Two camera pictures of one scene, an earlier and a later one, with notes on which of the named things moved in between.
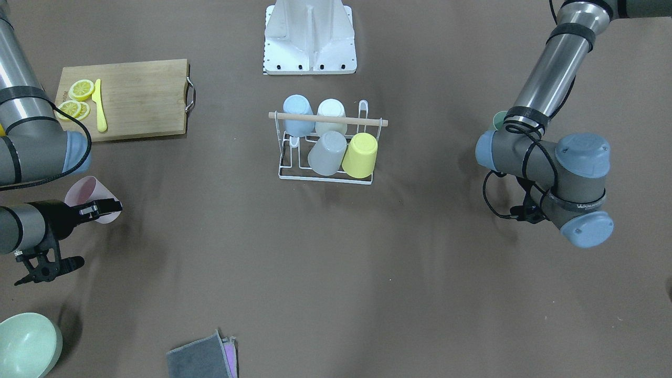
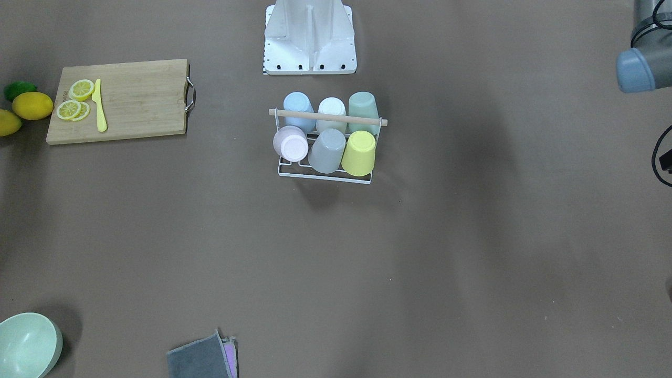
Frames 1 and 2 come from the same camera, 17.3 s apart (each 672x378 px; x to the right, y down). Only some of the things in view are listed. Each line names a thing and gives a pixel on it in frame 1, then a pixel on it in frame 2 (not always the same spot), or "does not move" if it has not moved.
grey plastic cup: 325,156 does not move
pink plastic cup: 88,189 → 291,143
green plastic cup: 498,119 → 363,104
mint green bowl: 31,346 does not move
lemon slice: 81,90 does not move
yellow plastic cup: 360,157 does not move
